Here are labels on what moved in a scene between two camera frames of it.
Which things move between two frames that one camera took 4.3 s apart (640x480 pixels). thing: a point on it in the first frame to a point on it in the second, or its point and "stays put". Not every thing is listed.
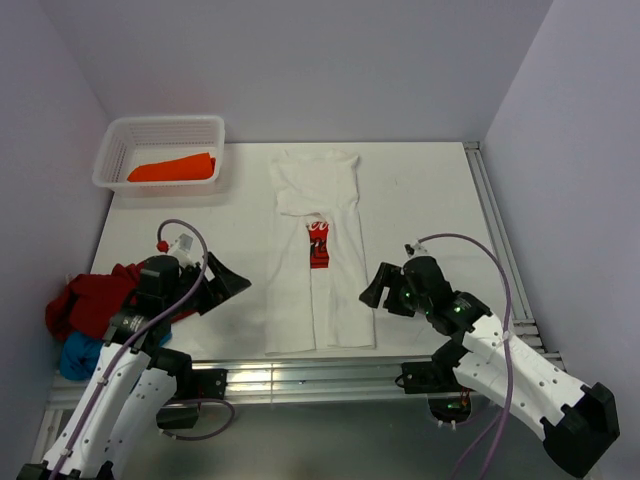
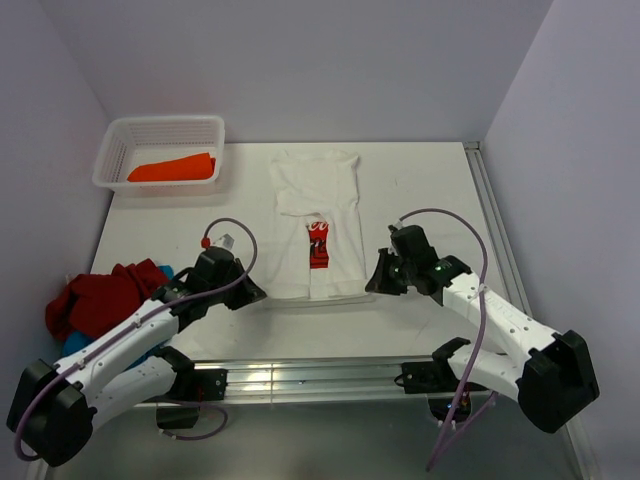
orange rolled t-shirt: [195, 167] stays put
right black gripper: [385, 275] to [380, 282]
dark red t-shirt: [88, 303] stays put
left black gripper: [219, 289] to [248, 293]
